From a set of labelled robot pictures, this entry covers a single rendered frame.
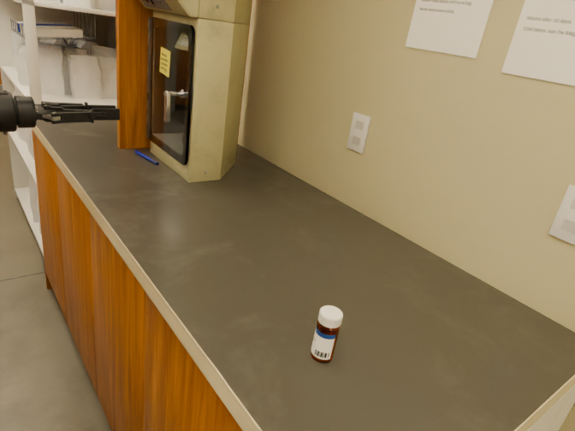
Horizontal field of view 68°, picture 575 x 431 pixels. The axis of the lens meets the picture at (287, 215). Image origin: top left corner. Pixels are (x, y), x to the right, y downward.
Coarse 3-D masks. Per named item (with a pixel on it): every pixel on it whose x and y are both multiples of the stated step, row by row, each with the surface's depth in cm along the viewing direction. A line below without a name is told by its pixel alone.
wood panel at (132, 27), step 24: (120, 0) 135; (120, 24) 137; (144, 24) 142; (120, 48) 140; (144, 48) 145; (120, 72) 143; (144, 72) 148; (120, 96) 146; (144, 96) 151; (120, 120) 150; (144, 120) 155; (120, 144) 153; (144, 144) 158
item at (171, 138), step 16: (160, 32) 132; (176, 32) 123; (192, 32) 116; (160, 48) 133; (176, 48) 124; (192, 48) 118; (176, 64) 126; (192, 64) 119; (160, 80) 137; (176, 80) 127; (160, 96) 138; (176, 96) 129; (160, 112) 140; (176, 112) 130; (160, 128) 142; (176, 128) 132; (160, 144) 144; (176, 144) 134; (176, 160) 135
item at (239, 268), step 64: (64, 128) 166; (128, 192) 120; (192, 192) 127; (256, 192) 134; (320, 192) 143; (128, 256) 92; (192, 256) 94; (256, 256) 98; (320, 256) 103; (384, 256) 108; (192, 320) 75; (256, 320) 78; (384, 320) 83; (448, 320) 86; (512, 320) 90; (256, 384) 64; (320, 384) 66; (384, 384) 68; (448, 384) 70; (512, 384) 72
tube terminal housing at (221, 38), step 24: (216, 0) 116; (240, 0) 124; (192, 24) 118; (216, 24) 118; (240, 24) 129; (216, 48) 121; (240, 48) 134; (216, 72) 124; (240, 72) 140; (216, 96) 127; (240, 96) 147; (192, 120) 126; (216, 120) 130; (192, 144) 129; (216, 144) 134; (192, 168) 132; (216, 168) 138
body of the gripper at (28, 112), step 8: (16, 96) 102; (24, 96) 103; (24, 104) 101; (32, 104) 102; (40, 104) 108; (24, 112) 101; (32, 112) 102; (40, 112) 103; (48, 112) 104; (24, 120) 101; (32, 120) 102; (48, 120) 104
